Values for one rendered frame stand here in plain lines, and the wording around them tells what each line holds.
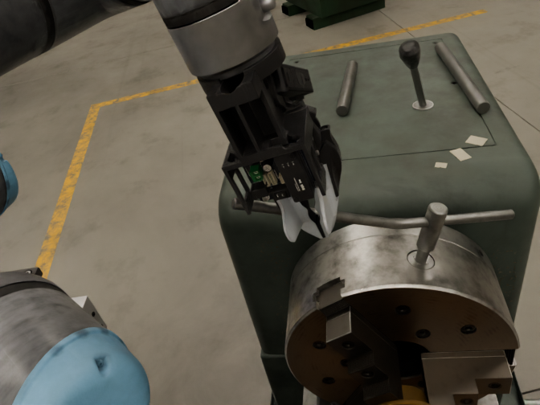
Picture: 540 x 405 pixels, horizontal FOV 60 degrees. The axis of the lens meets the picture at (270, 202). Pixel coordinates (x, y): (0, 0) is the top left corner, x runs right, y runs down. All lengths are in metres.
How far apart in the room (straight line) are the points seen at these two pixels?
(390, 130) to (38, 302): 0.60
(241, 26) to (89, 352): 0.25
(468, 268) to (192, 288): 1.88
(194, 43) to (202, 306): 2.01
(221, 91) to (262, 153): 0.06
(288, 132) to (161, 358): 1.88
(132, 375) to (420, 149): 0.55
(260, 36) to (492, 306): 0.43
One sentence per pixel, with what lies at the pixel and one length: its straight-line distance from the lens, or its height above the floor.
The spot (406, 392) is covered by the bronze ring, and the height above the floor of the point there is 1.11.
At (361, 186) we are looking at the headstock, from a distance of 0.71.
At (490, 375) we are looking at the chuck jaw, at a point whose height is 1.10.
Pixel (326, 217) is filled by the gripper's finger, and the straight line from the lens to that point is 0.43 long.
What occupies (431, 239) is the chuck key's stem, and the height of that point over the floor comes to 1.28.
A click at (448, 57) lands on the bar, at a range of 1.02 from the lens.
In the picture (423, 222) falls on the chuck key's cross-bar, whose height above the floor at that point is 1.30.
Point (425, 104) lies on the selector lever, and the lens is 0.89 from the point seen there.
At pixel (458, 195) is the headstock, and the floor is 1.23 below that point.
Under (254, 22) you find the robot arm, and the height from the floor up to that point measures 1.58.
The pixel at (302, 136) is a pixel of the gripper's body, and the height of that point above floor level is 1.49.
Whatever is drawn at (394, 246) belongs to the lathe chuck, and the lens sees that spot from 0.63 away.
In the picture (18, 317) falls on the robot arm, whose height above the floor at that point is 1.43.
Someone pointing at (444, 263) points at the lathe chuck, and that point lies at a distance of 0.63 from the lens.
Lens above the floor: 1.68
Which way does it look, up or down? 37 degrees down
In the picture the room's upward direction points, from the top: 13 degrees counter-clockwise
